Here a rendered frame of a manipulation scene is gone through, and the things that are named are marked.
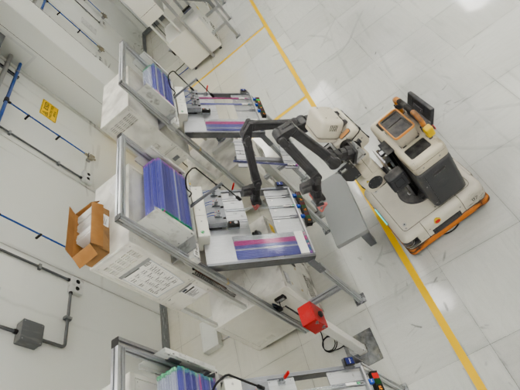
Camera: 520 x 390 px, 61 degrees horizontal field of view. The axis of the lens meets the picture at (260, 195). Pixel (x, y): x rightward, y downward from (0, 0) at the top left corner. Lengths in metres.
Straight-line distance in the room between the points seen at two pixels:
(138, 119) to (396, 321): 2.50
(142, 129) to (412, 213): 2.21
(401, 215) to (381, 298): 0.63
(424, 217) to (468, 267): 0.44
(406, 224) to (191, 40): 5.01
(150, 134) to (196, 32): 3.68
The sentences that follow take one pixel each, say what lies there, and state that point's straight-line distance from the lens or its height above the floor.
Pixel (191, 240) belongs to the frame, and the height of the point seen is 1.39.
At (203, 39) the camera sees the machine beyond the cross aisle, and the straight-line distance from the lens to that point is 7.32.
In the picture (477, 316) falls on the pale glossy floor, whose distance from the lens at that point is 3.20.
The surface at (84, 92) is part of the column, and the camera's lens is 5.80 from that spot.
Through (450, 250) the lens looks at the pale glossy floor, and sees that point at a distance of 3.41.
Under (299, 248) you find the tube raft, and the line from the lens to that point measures 2.93.
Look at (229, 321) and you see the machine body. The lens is 3.30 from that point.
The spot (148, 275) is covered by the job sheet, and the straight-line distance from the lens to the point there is 2.74.
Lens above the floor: 2.97
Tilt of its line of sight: 40 degrees down
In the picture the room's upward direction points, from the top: 49 degrees counter-clockwise
